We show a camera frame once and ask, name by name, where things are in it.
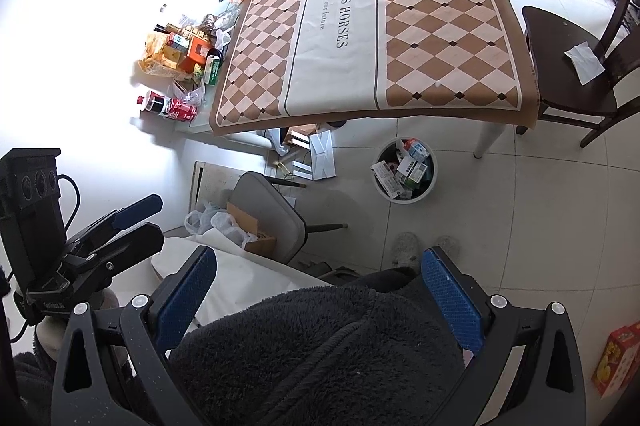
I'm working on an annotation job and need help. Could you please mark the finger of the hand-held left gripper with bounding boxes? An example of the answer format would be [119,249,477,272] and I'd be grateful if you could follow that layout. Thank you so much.
[66,193,164,253]
[29,222,166,293]

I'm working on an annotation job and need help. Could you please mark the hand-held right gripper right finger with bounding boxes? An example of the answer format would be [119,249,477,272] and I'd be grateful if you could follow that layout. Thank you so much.
[421,246,587,426]

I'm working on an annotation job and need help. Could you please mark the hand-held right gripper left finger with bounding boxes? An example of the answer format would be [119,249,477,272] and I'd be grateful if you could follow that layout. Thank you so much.
[51,245,219,426]

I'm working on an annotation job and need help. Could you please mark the white round trash bin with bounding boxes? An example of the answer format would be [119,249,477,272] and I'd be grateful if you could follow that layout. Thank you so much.
[371,137,439,205]

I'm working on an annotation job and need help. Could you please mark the person's left forearm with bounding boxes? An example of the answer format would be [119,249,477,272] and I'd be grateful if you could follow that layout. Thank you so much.
[11,348,60,426]

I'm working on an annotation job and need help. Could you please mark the fluffy grey slipper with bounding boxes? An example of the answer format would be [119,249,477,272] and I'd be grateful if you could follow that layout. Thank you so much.
[434,233,462,258]
[392,231,422,268]

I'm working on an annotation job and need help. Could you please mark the white paper sheet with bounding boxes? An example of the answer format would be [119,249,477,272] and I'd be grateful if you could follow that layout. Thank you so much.
[149,227,323,328]

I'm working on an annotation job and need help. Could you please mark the clear plastic bags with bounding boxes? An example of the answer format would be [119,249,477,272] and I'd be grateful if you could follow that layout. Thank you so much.
[184,200,252,248]

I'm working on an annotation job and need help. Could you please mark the beige wooden board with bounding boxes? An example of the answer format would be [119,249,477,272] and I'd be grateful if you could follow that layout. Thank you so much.
[189,160,243,213]

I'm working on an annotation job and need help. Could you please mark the brown cardboard box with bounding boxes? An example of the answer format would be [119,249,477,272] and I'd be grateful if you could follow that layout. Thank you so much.
[226,202,278,258]

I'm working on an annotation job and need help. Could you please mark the cola bottle with red label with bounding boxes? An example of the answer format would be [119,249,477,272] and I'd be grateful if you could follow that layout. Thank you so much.
[136,89,199,123]

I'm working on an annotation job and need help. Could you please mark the grey chair with black legs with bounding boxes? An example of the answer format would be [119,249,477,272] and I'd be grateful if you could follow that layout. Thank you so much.
[231,171,349,267]

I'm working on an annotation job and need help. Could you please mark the pile of cartons in bin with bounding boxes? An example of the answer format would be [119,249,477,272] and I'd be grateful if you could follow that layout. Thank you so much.
[371,140,435,201]

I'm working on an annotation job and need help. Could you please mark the yellow plastic bag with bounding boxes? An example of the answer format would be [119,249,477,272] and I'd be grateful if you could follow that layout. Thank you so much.
[132,31,184,78]

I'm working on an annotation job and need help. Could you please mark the green and white carton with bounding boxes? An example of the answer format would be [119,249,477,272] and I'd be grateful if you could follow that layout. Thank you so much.
[203,57,224,87]

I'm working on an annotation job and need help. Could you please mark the orange box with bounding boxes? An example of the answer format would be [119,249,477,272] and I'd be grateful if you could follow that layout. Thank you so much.
[179,37,212,75]

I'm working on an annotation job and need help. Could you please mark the red and yellow box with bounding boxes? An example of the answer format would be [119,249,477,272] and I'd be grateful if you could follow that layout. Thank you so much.
[591,320,640,400]

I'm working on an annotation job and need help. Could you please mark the brown paper bag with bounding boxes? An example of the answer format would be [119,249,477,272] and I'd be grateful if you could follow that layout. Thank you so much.
[281,124,322,148]

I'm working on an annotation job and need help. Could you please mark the pile of snack packets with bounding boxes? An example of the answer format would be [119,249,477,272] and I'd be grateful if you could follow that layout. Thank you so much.
[152,12,235,57]

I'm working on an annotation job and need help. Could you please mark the large folded white cardboard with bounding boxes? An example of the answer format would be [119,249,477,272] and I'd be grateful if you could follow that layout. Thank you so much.
[307,130,336,180]

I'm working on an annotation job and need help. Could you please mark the dark wooden chair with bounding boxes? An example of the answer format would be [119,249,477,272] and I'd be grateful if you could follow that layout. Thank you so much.
[521,0,640,150]

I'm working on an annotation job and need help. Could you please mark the white tissue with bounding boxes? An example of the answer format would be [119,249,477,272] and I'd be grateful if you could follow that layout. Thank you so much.
[564,42,607,85]

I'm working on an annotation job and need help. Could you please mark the brown checkered tablecloth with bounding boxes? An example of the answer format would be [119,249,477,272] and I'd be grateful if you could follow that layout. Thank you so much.
[208,0,542,138]

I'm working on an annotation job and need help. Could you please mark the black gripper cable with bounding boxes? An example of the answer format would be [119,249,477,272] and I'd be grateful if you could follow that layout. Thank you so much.
[56,174,82,229]

